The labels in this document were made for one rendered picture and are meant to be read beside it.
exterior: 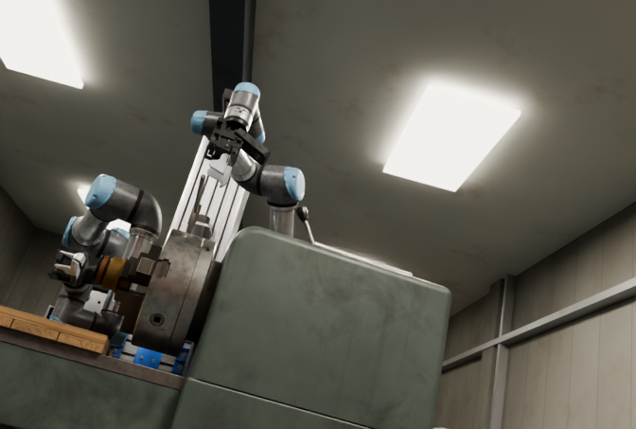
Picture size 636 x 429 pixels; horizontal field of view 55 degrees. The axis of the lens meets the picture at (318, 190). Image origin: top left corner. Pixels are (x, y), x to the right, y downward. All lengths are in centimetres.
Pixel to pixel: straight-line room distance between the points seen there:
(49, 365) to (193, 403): 32
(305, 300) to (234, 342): 20
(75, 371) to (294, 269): 54
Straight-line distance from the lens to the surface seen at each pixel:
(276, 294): 148
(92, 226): 220
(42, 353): 149
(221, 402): 143
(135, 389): 147
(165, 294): 152
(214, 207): 261
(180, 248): 156
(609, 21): 351
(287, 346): 146
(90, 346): 147
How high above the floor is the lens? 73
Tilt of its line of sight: 25 degrees up
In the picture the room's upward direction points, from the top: 15 degrees clockwise
